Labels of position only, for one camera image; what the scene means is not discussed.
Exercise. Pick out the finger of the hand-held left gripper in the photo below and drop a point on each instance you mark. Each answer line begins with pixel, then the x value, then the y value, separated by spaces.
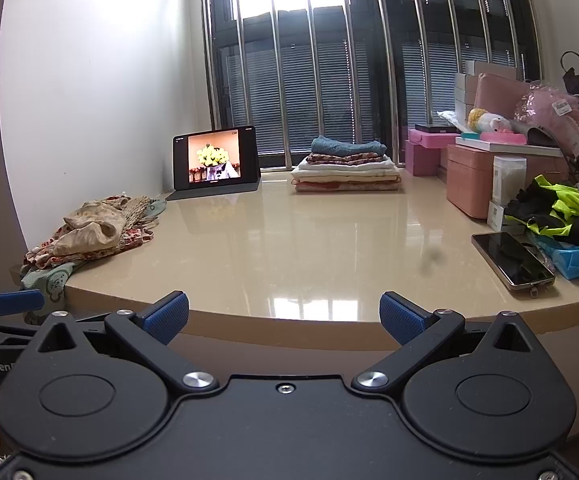
pixel 16 301

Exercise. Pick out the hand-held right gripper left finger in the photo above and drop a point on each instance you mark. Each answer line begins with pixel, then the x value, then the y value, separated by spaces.
pixel 167 317

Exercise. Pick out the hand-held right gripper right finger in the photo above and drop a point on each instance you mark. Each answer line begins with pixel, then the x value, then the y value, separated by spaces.
pixel 402 317

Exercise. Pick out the beige smocked dress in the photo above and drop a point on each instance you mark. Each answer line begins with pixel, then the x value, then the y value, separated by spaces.
pixel 91 225

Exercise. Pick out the green printed garment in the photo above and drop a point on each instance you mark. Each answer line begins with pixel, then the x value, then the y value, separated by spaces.
pixel 51 282

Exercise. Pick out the black smartphone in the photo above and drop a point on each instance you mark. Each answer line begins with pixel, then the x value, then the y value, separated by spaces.
pixel 509 257

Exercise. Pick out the black tablet folio cover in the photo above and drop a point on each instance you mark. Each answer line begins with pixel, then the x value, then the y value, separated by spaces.
pixel 204 193

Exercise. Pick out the small white box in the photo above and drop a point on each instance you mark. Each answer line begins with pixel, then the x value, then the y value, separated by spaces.
pixel 497 216

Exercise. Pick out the large pink storage box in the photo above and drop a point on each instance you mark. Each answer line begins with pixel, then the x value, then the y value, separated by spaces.
pixel 469 185

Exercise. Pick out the cream folded cloth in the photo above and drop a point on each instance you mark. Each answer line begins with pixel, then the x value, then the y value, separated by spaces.
pixel 344 179

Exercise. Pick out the magenta storage box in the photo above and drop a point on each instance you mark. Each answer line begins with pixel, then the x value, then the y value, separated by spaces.
pixel 432 138
pixel 422 160

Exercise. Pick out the white folded cloth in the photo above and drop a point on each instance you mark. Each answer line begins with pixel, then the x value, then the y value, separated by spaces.
pixel 344 169

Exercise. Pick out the black tablet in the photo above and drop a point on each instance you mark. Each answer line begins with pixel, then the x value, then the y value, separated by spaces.
pixel 214 157

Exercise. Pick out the maroon floral folded cloth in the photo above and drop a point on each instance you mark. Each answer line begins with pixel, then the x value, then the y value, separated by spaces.
pixel 339 158

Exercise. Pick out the tall white carton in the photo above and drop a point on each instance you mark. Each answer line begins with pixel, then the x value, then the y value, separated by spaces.
pixel 508 180

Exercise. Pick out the teal folded knit cloth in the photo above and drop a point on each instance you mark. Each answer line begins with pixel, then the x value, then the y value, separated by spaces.
pixel 344 146

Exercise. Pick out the blue plastic packet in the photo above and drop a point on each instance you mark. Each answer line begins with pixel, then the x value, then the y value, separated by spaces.
pixel 577 262

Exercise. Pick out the black flat box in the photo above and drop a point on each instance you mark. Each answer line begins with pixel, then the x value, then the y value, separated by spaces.
pixel 437 128

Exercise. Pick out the small teal item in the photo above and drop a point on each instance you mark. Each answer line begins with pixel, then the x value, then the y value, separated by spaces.
pixel 469 136

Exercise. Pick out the neon yellow black garment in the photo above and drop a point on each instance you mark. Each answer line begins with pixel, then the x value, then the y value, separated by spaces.
pixel 564 205

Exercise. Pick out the pink plastic tray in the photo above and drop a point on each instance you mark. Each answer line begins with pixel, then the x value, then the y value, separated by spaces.
pixel 502 137

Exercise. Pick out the clear plastic bag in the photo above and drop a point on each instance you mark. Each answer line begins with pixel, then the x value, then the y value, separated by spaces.
pixel 452 117

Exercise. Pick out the yellow white plush toy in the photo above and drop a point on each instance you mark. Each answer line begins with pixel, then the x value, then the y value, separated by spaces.
pixel 484 120

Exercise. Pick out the white cardboard box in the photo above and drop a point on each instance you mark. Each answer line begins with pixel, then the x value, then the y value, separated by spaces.
pixel 464 95
pixel 489 69

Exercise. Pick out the pink padded pouch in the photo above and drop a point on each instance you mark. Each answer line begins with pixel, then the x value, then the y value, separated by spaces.
pixel 499 95

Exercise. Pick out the pink garment in plastic bag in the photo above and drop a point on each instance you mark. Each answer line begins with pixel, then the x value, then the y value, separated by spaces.
pixel 544 105

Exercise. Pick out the window security bars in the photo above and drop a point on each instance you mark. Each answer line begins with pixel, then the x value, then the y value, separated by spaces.
pixel 212 60

